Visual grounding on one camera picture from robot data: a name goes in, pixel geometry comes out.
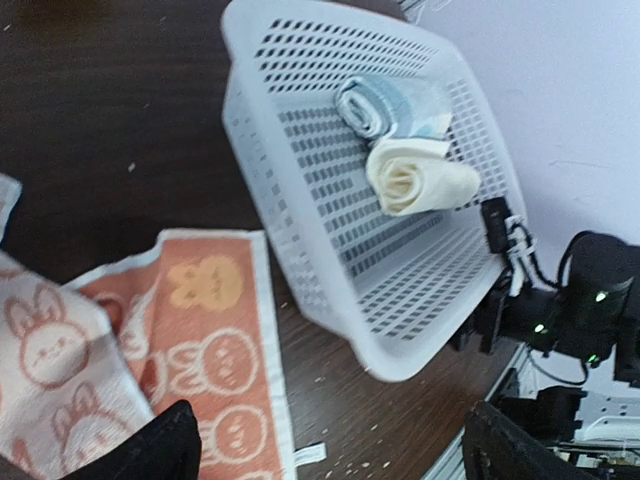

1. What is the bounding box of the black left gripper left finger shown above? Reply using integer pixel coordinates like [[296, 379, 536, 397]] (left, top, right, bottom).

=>
[[66, 400, 201, 480]]

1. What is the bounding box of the white towel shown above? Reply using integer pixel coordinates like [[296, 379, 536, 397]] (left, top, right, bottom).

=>
[[365, 138, 481, 216]]

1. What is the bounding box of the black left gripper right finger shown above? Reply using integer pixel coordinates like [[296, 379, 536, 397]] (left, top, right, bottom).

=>
[[462, 401, 594, 480]]

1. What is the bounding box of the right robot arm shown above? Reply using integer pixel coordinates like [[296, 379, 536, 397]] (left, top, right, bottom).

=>
[[449, 225, 639, 388]]

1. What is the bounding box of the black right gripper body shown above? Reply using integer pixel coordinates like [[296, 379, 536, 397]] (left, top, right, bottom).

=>
[[449, 287, 555, 353]]

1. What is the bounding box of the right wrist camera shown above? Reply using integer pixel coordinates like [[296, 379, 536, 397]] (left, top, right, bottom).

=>
[[481, 197, 511, 254]]

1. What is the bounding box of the rolled grey blue towel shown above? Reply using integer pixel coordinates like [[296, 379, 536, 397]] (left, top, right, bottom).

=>
[[335, 74, 453, 142]]

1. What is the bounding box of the white plastic basket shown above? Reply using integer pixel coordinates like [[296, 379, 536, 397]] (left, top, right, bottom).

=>
[[221, 1, 526, 382]]

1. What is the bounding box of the orange patterned towel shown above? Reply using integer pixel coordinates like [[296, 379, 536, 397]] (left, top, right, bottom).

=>
[[0, 172, 329, 480]]

